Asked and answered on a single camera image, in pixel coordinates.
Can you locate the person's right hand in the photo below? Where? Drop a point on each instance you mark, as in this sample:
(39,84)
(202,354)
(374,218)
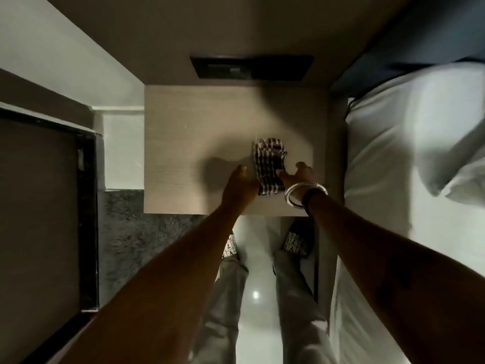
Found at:
(301,176)

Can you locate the person's left hand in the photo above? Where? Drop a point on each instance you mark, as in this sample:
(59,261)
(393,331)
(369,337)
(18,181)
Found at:
(239,191)

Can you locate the person's left fingers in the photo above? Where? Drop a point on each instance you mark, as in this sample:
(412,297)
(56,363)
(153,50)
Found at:
(241,171)

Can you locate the person's right thumb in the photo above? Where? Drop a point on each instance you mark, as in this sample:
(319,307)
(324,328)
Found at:
(284,177)

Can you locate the checked cloth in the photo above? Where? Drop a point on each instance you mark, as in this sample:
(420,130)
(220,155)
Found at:
(268,162)

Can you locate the person's right forearm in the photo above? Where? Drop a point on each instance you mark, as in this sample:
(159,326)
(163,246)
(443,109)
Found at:
(394,284)

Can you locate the person's left forearm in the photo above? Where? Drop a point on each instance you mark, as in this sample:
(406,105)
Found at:
(166,284)

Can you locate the silver bangles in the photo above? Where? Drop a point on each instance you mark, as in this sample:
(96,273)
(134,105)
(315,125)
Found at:
(293,195)

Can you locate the black wristband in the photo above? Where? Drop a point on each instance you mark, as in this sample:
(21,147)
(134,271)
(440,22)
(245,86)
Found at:
(307,199)

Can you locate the light wooden bedside table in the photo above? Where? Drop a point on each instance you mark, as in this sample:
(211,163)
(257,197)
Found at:
(189,147)

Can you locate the patterned right slipper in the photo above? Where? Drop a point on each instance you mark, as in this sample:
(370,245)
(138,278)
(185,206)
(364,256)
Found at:
(297,240)

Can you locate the patterned slipper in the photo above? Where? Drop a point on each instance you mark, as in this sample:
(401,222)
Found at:
(297,240)
(229,247)

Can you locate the patterned left slipper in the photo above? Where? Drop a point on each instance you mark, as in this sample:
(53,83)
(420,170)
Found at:
(229,247)

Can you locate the white bed mattress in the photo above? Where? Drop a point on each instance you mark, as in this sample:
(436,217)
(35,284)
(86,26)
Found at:
(382,166)

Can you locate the grey trousers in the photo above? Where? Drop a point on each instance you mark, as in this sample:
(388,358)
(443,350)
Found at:
(299,322)

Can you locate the white pillow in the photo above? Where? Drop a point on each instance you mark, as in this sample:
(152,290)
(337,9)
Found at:
(464,174)

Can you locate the dark blue headboard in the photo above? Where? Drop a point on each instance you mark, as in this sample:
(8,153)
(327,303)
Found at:
(416,30)

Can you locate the dark brown door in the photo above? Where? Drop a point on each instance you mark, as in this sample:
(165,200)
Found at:
(38,223)

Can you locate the black wall switch panel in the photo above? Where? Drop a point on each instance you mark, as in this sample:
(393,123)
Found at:
(261,68)

